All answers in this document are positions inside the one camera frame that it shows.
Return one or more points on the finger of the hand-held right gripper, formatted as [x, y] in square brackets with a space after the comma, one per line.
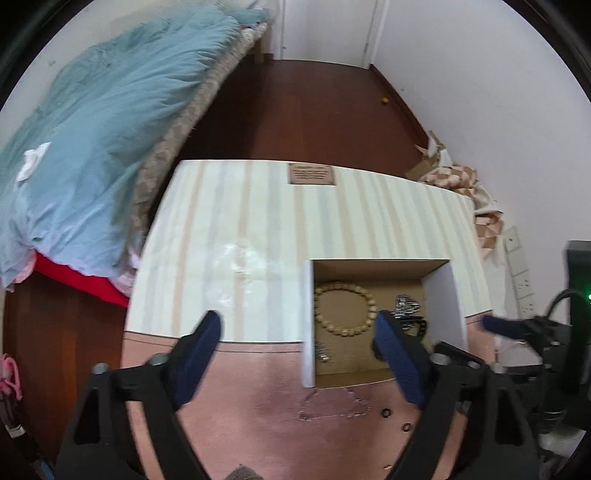
[503, 326]

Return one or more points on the brown label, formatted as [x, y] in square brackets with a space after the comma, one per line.
[312, 174]

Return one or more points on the woven beige mattress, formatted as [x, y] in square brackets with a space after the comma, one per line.
[184, 124]

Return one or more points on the small silver earrings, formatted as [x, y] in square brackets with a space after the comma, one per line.
[323, 354]

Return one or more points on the torn cardboard pieces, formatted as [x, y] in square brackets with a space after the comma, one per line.
[429, 157]

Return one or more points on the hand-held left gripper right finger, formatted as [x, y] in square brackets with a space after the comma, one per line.
[401, 364]

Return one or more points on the pink cloth item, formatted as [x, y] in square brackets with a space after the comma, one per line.
[11, 376]

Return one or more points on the striped pink tablecloth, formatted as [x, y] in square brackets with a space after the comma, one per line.
[221, 221]

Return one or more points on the light blue quilt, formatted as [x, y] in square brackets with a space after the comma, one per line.
[92, 129]

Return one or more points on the red bed sheet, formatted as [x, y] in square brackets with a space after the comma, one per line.
[69, 277]

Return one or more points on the white door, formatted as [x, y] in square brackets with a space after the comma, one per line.
[328, 27]

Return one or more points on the white cardboard box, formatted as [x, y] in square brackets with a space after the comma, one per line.
[346, 364]

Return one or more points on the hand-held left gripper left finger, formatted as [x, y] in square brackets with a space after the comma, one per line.
[198, 360]

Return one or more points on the white wall socket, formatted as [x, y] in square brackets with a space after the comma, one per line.
[519, 272]

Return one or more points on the white quilt tag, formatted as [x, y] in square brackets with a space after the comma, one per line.
[32, 161]

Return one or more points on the checkered beige cloth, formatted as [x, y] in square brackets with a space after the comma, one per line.
[461, 177]

